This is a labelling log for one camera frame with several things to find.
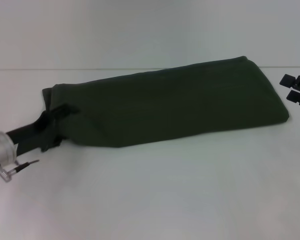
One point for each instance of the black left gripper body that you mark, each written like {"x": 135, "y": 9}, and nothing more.
{"x": 32, "y": 132}

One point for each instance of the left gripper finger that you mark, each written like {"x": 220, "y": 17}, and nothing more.
{"x": 65, "y": 110}
{"x": 52, "y": 145}

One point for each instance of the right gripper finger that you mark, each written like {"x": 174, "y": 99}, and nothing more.
{"x": 293, "y": 81}
{"x": 297, "y": 98}

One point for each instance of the dark green t-shirt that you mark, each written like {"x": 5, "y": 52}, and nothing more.
{"x": 152, "y": 107}

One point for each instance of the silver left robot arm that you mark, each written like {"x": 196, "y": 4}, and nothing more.
{"x": 1, "y": 150}

